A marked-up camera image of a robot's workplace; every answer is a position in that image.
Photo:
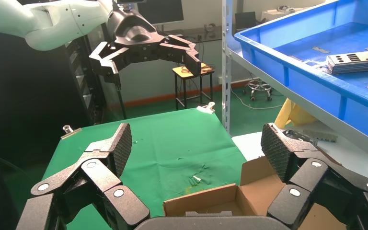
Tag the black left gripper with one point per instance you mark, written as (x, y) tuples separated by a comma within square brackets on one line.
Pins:
[(134, 35)]

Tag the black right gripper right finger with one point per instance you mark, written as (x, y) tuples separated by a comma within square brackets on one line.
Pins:
[(311, 177)]

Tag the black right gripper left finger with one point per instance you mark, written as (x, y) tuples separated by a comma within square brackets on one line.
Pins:
[(101, 177)]

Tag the metal I/O shield plate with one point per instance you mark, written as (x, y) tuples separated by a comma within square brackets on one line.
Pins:
[(361, 56), (355, 69)]

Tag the blue plastic tray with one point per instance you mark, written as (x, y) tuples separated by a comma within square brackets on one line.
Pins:
[(314, 85)]

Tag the open brown cardboard box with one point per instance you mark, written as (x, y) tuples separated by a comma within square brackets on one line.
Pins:
[(203, 200)]

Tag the white box device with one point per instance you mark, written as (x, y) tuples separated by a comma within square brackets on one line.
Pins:
[(279, 13)]

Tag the yellow top black stool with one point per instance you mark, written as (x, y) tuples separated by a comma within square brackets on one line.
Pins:
[(178, 72)]

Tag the grey metal drive caddy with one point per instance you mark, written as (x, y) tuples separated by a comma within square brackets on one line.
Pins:
[(295, 135)]

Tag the large black monitor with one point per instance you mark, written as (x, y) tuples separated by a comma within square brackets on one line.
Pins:
[(161, 11)]

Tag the silver binder clip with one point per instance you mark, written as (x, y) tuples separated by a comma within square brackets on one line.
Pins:
[(70, 132), (206, 109)]

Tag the dark office desk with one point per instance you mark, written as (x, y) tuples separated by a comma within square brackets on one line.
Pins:
[(203, 35)]

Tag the yellow plastic bag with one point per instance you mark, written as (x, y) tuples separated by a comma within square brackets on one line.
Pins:
[(293, 114)]

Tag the white flat shelf board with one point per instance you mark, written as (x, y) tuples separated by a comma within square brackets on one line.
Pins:
[(250, 146)]

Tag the green table cloth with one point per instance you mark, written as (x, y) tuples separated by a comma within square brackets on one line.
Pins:
[(171, 143)]

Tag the white tape scrap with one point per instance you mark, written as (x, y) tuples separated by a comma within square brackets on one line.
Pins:
[(197, 178)]

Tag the chrome swivel chair base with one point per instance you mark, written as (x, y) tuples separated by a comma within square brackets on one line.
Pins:
[(258, 87)]

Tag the small black monitor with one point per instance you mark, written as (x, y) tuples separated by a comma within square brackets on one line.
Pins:
[(246, 20)]

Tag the black server cabinet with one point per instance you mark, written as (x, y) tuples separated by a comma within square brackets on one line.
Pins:
[(28, 95)]

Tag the angled metal bracket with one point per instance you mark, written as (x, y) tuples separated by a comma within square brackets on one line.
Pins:
[(322, 136)]

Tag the slotted steel rack post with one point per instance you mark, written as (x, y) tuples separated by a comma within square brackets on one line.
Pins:
[(226, 79)]

